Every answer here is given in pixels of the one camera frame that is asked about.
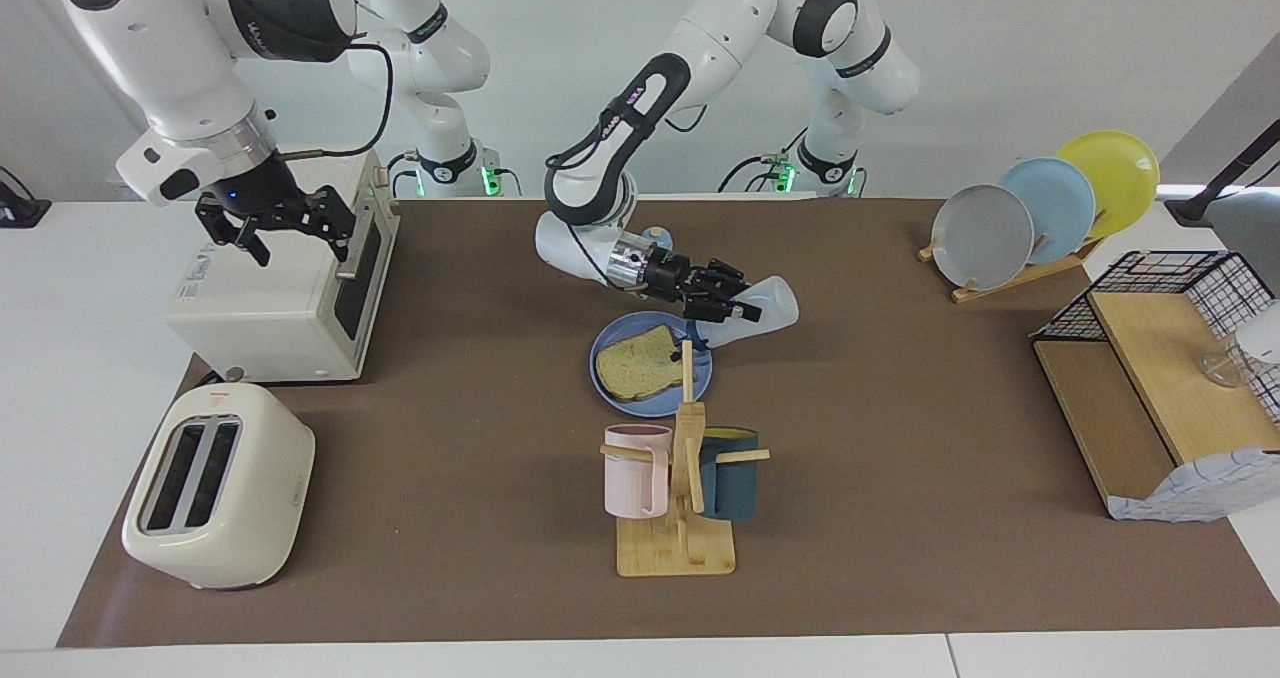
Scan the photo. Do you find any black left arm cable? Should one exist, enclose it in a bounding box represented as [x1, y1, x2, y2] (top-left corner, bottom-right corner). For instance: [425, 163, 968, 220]
[545, 53, 707, 289]

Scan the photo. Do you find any pink mug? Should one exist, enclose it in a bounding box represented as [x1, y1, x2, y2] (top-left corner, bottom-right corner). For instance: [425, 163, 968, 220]
[603, 424, 673, 519]

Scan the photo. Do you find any white toaster oven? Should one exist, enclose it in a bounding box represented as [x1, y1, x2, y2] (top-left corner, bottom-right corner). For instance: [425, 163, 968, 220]
[165, 143, 401, 384]

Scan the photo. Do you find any dark teal mug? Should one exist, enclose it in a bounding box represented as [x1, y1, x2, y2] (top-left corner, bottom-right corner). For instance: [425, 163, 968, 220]
[697, 427, 760, 521]

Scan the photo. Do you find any white checked cloth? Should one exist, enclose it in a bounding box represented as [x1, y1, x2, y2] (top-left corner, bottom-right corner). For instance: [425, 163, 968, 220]
[1107, 448, 1280, 524]

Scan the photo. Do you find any light blue plate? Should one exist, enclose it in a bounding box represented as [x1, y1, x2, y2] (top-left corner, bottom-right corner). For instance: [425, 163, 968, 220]
[997, 157, 1097, 265]

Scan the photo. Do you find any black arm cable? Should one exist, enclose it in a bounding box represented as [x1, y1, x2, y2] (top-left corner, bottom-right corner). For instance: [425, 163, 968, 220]
[275, 43, 393, 159]
[545, 53, 707, 289]

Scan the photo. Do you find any wooden shelf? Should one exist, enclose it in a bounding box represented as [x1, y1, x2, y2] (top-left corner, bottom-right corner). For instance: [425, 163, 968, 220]
[1030, 288, 1280, 519]

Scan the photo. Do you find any small black clamp device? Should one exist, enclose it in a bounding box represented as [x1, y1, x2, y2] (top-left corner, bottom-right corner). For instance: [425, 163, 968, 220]
[0, 166, 51, 229]

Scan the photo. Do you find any grey rounded object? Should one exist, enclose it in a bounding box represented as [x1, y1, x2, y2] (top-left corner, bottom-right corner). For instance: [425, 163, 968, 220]
[1205, 186, 1280, 279]

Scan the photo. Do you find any wooden mug tree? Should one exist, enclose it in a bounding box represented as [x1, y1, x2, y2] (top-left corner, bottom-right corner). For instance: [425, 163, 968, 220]
[600, 340, 771, 578]

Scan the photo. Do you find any cream two-slot toaster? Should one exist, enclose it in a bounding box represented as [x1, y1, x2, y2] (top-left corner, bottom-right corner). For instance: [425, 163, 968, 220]
[122, 382, 317, 591]

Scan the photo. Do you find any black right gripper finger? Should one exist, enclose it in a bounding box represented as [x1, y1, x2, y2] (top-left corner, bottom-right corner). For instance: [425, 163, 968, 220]
[195, 198, 271, 267]
[300, 186, 359, 262]

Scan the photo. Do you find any wooden plate rack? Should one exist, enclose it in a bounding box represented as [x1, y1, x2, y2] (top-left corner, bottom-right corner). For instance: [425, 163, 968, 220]
[918, 233, 1107, 305]

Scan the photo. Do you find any blue round plate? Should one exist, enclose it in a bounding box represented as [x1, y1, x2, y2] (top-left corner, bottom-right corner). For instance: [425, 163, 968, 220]
[589, 311, 714, 417]

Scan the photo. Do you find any black wire basket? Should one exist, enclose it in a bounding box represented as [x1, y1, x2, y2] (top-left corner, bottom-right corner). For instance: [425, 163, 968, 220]
[1030, 250, 1280, 429]

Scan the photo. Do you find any toasted bread slice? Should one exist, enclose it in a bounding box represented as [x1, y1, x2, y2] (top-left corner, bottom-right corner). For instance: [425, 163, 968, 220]
[595, 324, 685, 403]

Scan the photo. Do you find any white blurred object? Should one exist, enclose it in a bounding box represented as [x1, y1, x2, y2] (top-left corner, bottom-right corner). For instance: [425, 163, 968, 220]
[1235, 300, 1280, 364]

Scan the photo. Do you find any yellow plate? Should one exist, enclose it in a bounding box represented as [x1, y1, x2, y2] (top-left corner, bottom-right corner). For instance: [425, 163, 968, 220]
[1056, 130, 1161, 240]

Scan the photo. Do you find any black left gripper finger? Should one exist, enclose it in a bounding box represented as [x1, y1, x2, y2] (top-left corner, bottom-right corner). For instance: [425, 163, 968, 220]
[685, 296, 763, 323]
[700, 258, 749, 294]

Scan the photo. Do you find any translucent squeeze bottle blue cap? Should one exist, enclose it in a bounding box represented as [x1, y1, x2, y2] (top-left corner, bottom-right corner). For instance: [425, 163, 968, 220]
[690, 276, 801, 352]

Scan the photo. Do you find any grey plate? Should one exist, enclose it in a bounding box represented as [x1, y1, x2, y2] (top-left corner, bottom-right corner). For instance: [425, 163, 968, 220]
[930, 184, 1035, 291]

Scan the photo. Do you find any clear glass cup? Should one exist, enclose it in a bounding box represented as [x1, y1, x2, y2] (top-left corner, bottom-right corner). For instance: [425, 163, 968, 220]
[1200, 346, 1253, 389]

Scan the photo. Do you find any brown table mat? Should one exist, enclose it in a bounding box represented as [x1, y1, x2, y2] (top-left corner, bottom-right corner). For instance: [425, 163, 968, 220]
[57, 196, 1280, 649]

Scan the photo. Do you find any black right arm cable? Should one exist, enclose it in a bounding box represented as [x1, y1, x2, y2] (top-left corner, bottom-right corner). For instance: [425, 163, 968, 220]
[275, 43, 393, 159]

